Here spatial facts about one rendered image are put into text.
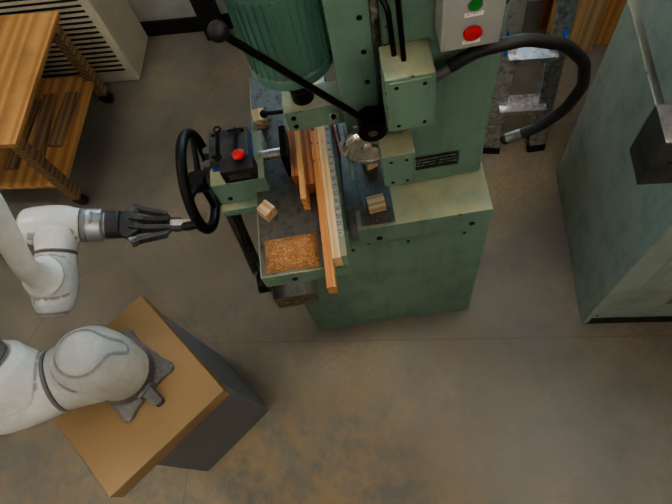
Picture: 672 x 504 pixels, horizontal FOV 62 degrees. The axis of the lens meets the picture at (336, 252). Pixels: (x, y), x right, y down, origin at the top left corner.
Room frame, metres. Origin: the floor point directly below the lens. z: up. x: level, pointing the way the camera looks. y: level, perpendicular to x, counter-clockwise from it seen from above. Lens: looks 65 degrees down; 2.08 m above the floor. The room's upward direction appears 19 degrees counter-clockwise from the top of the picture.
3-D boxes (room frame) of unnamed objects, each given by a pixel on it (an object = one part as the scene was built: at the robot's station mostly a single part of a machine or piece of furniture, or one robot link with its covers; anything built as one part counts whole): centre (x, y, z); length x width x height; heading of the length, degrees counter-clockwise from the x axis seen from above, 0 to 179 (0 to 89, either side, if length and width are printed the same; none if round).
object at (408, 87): (0.67, -0.23, 1.23); 0.09 x 0.08 x 0.15; 79
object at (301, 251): (0.58, 0.10, 0.91); 0.12 x 0.09 x 0.03; 79
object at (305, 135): (0.82, -0.02, 0.92); 0.23 x 0.02 x 0.04; 169
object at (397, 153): (0.67, -0.20, 1.02); 0.09 x 0.07 x 0.12; 169
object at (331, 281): (0.76, -0.02, 0.92); 0.62 x 0.02 x 0.04; 169
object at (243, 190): (0.84, 0.16, 0.91); 0.15 x 0.14 x 0.09; 169
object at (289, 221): (0.83, 0.07, 0.87); 0.61 x 0.30 x 0.06; 169
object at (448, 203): (0.83, -0.16, 0.76); 0.57 x 0.45 x 0.09; 79
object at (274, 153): (0.82, 0.06, 0.95); 0.09 x 0.07 x 0.09; 169
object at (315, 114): (0.85, -0.06, 1.03); 0.14 x 0.07 x 0.09; 79
